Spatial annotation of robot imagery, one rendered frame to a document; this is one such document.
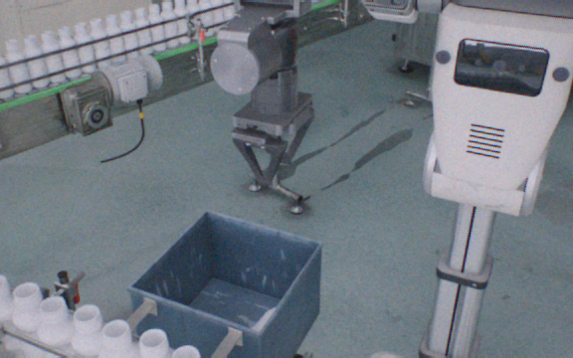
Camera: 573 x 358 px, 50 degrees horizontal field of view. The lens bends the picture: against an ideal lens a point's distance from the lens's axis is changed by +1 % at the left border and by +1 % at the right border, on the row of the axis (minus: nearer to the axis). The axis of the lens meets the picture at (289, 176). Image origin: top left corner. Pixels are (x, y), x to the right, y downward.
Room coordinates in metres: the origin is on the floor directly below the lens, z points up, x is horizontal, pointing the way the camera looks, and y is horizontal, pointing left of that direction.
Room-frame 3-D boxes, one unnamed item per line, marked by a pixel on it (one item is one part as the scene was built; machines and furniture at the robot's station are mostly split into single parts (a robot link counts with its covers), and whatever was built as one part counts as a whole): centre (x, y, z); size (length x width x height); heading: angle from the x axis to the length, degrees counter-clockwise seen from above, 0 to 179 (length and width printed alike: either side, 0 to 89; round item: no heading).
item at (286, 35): (0.68, 0.02, 1.57); 0.07 x 0.06 x 0.07; 156
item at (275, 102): (0.69, 0.02, 1.51); 0.10 x 0.07 x 0.07; 156
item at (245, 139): (0.67, 0.03, 1.44); 0.07 x 0.07 x 0.09; 66
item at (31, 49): (1.89, 0.83, 1.08); 0.06 x 0.06 x 0.17
